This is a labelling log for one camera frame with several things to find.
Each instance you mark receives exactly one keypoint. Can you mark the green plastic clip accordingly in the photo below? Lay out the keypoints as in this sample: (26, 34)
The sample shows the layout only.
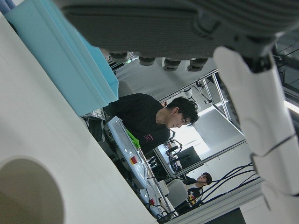
(133, 138)

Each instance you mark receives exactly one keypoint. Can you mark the aluminium frame structure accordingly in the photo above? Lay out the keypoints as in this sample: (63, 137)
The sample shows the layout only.
(220, 93)

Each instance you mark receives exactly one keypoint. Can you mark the black monitor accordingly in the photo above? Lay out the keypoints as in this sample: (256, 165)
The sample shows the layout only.
(189, 158)

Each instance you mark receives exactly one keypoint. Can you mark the person with glasses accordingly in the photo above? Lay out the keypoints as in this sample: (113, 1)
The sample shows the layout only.
(198, 189)

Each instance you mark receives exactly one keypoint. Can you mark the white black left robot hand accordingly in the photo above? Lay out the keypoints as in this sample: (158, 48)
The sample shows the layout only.
(151, 28)

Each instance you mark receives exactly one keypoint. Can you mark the beige paper cup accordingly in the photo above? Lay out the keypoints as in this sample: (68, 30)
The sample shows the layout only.
(25, 193)

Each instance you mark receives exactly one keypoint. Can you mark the man in black shirt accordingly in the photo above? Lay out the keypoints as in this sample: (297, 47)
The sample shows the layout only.
(140, 116)

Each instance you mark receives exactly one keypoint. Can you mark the light blue teach pendant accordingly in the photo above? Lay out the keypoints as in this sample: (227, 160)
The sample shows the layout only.
(126, 144)
(153, 201)

